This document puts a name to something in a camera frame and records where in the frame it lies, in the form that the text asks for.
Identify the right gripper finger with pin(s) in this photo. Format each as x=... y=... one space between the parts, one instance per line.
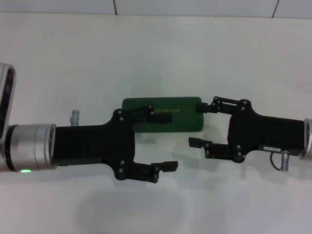
x=219 y=107
x=217 y=151

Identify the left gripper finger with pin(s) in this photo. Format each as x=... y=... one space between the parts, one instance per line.
x=168 y=167
x=158 y=119

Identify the silver left wrist plug stub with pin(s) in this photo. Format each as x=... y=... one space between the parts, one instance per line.
x=75 y=117

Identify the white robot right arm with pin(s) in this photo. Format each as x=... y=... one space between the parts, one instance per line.
x=308 y=139

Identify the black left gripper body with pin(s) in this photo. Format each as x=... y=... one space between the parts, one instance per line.
x=97 y=143

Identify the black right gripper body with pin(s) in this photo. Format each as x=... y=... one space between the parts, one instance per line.
x=268 y=134

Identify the green glasses case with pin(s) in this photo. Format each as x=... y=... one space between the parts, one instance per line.
x=185 y=119

